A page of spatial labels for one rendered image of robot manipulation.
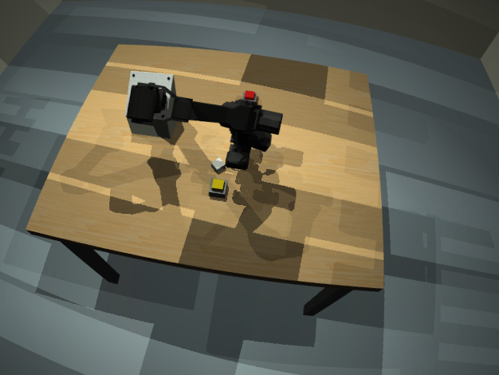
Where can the red button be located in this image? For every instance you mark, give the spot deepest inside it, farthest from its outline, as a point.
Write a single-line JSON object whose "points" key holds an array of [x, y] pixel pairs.
{"points": [[249, 95]]}

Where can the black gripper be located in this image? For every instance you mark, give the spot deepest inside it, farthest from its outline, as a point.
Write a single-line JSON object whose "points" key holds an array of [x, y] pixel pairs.
{"points": [[238, 156]]}

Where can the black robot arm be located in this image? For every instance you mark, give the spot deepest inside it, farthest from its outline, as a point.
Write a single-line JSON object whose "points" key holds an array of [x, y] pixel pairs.
{"points": [[148, 99]]}

